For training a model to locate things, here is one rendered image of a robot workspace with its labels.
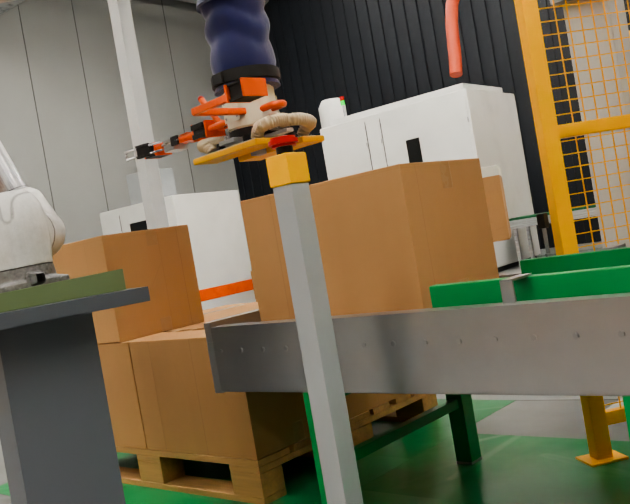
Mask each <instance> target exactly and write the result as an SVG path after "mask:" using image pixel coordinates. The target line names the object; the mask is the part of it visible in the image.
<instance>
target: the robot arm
mask: <svg viewBox="0 0 630 504"><path fill-rule="evenodd" d="M10 1H16V0H0V3H5V2H10ZM65 235H66V231H65V226H64V223H63V221H62V220H61V219H60V217H59V216H57V215H56V212H55V211H54V210H53V208H52V207H51V206H50V204H49V203H48V201H47V200H46V199H45V197H44V196H43V194H42V193H41V192H40V191H39V190H37V189H34V188H31V187H27V185H26V184H25V182H24V180H23V179H22V177H21V175H20V174H19V172H18V170H17V169H16V167H15V165H14V163H13V162H12V160H11V158H10V157H9V155H8V153H7V152H6V150H5V148H4V146H3V145H2V143H1V141H0V293H4V292H9V291H14V290H19V289H24V288H29V287H34V286H39V285H44V284H49V283H53V282H58V281H63V280H68V279H70V277H69V275H68V274H57V273H56V269H55V266H54V263H53V258H52V256H54V255H55V254H56V253H57V252H58V251H59V250H60V249H61V247H62V245H63V243H64V241H65Z"/></svg>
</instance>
